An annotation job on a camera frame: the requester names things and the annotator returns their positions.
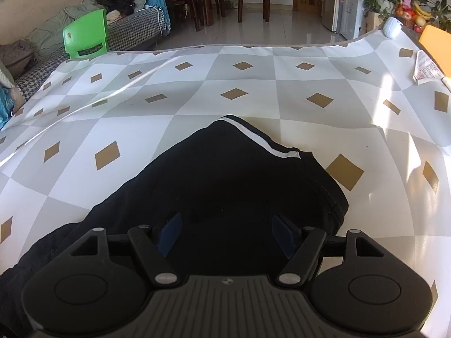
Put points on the cardboard box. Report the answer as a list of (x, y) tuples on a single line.
[(373, 24)]

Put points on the blue printed garment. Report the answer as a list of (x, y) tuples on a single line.
[(158, 7)]

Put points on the white chest freezer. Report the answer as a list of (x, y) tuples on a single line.
[(352, 8)]

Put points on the grey pillow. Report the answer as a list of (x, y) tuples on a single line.
[(7, 77)]

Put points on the grey-green blanket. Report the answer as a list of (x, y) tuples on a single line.
[(53, 30)]

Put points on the white rounded container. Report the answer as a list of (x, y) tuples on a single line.
[(393, 28)]

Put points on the printed paper packet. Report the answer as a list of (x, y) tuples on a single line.
[(426, 68)]

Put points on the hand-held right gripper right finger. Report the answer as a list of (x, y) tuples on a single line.
[(283, 234)]

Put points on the houndstooth sofa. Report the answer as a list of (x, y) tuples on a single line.
[(130, 30)]

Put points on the fruit basket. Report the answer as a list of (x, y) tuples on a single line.
[(410, 14)]

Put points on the black t-shirt red print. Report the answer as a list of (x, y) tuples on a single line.
[(211, 190)]

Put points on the grey-brown garment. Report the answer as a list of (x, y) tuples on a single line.
[(17, 58)]

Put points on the small white fan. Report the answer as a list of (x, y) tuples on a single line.
[(235, 4)]

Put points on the blue cartoon pajamas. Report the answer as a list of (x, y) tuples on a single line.
[(5, 109)]

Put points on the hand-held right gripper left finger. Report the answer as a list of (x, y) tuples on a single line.
[(169, 232)]

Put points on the green plastic chair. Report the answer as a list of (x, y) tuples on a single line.
[(84, 33)]

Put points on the silver refrigerator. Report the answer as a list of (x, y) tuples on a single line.
[(331, 0)]

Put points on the spiky green houseplant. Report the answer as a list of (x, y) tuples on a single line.
[(440, 8)]

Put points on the diamond-pattern tablecloth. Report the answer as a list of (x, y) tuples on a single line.
[(246, 95)]

